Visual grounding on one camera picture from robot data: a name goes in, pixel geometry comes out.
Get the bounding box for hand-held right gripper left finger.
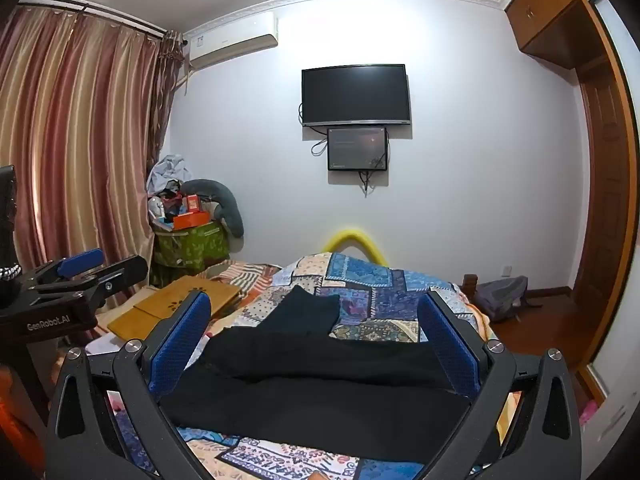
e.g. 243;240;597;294
45;290;216;480

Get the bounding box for black wall television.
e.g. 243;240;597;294
301;64;412;127

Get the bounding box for black pants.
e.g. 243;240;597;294
160;327;501;461
257;285;342;338

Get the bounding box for orange cloth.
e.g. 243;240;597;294
0;392;33;463

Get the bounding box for grey curved pillow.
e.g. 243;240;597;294
182;178;246;238

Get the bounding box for white air conditioner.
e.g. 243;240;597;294
182;11;280;72

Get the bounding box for patchwork printed blanket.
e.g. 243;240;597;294
85;252;501;480

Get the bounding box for grey backpack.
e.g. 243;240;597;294
475;276;542;323

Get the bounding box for small black wall monitor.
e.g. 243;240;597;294
327;126;390;172

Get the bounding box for curtain rail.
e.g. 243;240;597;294
17;0;186;41

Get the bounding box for striped pink curtain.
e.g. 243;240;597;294
0;2;191;321

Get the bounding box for striped orange bedsheet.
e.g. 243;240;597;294
200;259;283;308

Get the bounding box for green patterned storage box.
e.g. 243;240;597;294
152;220;231;268

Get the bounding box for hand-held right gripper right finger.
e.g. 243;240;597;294
416;290;583;480

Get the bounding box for yellow foam hoop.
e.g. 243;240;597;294
322;228;391;264

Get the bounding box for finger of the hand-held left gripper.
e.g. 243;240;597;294
30;255;149;311
22;248;105;292

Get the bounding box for white cloth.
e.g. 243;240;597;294
86;329;151;358

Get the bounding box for pale blue cloth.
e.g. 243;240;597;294
146;154;193;196

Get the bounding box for wooden lap desk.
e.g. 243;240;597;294
107;275;241;341

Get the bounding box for flat orange box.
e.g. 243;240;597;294
172;210;211;231

